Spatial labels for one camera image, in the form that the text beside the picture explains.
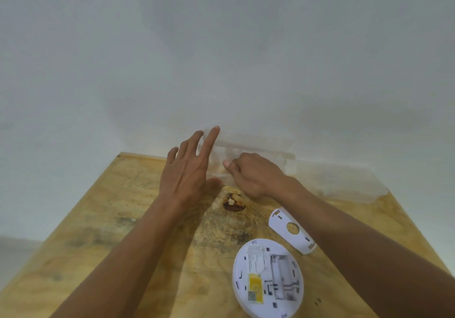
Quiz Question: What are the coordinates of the clear plastic box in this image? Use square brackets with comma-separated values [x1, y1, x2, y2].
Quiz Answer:
[199, 130, 296, 187]

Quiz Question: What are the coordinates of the person's left hand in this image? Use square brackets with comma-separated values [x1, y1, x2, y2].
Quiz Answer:
[158, 126, 225, 211]

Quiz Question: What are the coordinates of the person's left forearm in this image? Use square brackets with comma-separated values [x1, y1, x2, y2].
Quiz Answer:
[50, 194, 201, 318]

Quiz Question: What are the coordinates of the white round smoke detector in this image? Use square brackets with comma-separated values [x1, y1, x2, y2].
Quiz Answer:
[232, 238, 305, 318]

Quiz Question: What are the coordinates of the white plastic mounting plate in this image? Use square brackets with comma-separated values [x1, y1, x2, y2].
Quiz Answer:
[268, 208, 317, 255]

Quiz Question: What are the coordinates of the person's right forearm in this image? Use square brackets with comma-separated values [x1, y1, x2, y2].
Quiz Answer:
[275, 177, 455, 318]

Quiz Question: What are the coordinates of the person's right hand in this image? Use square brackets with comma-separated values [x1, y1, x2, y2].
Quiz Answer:
[223, 152, 298, 201]

